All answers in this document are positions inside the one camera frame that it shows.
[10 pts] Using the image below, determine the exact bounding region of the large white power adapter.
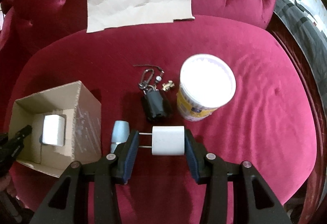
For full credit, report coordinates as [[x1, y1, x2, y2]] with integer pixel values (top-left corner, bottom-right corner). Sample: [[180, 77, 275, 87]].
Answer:
[[41, 114, 65, 146]]

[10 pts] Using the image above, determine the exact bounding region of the cardboard box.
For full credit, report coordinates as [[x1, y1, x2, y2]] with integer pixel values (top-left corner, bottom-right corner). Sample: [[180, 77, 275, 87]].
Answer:
[[9, 81, 101, 177]]

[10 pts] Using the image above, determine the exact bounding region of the small white plug charger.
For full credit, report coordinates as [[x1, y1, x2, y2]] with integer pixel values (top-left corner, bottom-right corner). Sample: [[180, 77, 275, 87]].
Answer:
[[139, 126, 185, 156]]

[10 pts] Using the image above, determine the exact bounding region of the red velvet tufted sofa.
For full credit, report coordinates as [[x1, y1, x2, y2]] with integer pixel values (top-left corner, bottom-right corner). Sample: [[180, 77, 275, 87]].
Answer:
[[1, 0, 326, 223]]

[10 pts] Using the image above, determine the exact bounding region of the cotton swab tub white lid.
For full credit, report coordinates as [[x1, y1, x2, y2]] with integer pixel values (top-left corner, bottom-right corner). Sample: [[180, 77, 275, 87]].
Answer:
[[177, 53, 236, 122]]

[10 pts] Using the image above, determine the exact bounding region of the black car key fob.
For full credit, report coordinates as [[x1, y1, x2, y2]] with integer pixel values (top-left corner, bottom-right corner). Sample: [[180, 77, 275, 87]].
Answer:
[[141, 88, 172, 125]]

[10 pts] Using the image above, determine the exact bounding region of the metal carabiner keyring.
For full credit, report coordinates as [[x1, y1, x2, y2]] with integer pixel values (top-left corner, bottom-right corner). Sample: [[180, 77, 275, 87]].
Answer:
[[134, 64, 175, 94]]

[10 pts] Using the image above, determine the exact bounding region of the grey patterned blanket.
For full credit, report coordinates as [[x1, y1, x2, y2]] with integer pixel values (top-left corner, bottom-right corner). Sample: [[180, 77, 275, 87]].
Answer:
[[273, 0, 327, 102]]

